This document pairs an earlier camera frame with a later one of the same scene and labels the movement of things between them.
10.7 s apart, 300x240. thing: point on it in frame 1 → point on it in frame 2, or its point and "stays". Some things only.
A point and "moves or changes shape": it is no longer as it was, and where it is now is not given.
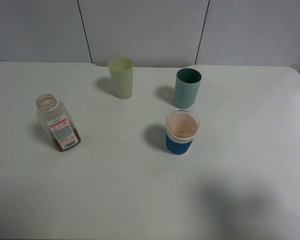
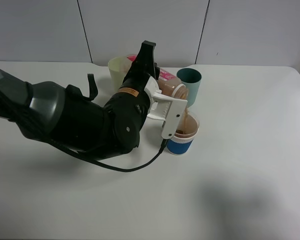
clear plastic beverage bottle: (57, 123) moves or changes shape
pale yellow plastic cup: (121, 71) stays
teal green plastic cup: (187, 83) stays
